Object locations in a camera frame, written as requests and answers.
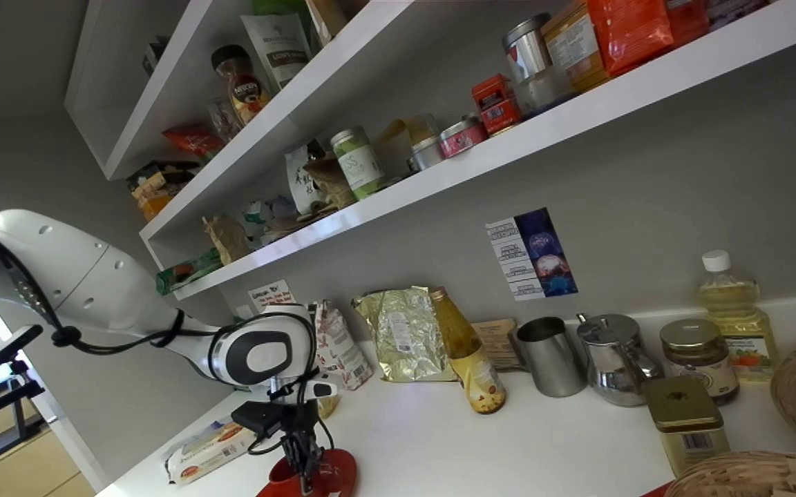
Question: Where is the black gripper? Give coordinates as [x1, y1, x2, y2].
[229, 391, 327, 497]

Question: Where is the red plastic cup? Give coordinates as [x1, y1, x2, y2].
[265, 457, 315, 497]

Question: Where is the red round plate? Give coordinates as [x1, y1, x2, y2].
[258, 445, 363, 497]

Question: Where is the steel cup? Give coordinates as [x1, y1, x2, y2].
[515, 315, 592, 400]

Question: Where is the small white cup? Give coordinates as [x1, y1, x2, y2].
[406, 131, 447, 173]

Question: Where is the white and orange box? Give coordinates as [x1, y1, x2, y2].
[164, 416, 265, 487]

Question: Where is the white red patterned bag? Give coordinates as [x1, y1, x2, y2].
[306, 301, 378, 395]

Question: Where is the gold foil bag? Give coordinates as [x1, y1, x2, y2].
[352, 282, 462, 385]

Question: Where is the small brown box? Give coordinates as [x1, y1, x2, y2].
[471, 316, 525, 376]

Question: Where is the green flat package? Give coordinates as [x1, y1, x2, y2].
[154, 249, 228, 297]

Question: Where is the brown paper packet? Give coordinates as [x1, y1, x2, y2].
[200, 210, 255, 266]

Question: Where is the pale printed pouch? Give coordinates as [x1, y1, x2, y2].
[239, 193, 304, 249]

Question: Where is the brown crumpled bag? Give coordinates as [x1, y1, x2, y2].
[304, 150, 360, 213]

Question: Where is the white bag with dark print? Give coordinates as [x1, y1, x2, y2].
[281, 137, 330, 221]

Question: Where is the green jar with white label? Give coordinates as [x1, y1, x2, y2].
[327, 123, 386, 202]

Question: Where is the blue white box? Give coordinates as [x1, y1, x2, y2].
[485, 204, 580, 307]

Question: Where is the yellow orange packet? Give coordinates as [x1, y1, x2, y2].
[128, 162, 183, 224]

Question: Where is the steel pitcher with lid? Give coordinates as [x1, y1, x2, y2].
[572, 308, 667, 410]

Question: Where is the tan paper bag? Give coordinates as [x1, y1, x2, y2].
[377, 112, 440, 185]

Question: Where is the red snack bag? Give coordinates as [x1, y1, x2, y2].
[161, 122, 228, 164]

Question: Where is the pink round tin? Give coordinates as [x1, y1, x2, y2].
[438, 112, 489, 159]

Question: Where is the gold square tin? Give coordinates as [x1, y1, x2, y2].
[639, 373, 733, 480]

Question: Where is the dark jar with label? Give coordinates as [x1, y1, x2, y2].
[207, 41, 269, 128]

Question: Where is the glass jar with gold lid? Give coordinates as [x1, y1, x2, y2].
[659, 316, 743, 405]

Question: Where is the small red box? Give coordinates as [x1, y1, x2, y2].
[471, 72, 525, 137]

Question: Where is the white and green bag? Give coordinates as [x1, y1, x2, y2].
[239, 8, 319, 93]

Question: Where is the short steel can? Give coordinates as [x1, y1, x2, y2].
[511, 66, 572, 117]

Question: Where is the flat wicker basket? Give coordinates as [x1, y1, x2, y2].
[661, 447, 796, 497]

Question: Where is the brown cardboard box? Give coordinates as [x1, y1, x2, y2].
[304, 0, 370, 48]

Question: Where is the cooking oil bottle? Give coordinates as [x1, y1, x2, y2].
[693, 246, 782, 385]

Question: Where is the tall steel can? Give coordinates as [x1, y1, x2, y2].
[503, 11, 558, 81]

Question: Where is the tan and white carton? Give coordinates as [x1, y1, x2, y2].
[539, 0, 605, 97]

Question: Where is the orange foil bag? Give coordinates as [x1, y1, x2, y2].
[583, 0, 677, 77]

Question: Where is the small white wall label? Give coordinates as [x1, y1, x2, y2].
[246, 275, 302, 315]

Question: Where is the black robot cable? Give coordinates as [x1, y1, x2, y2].
[0, 235, 228, 359]

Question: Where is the white long wall shelf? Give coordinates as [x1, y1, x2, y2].
[139, 0, 796, 302]

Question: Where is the white short wall shelf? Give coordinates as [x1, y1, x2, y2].
[62, 0, 403, 185]

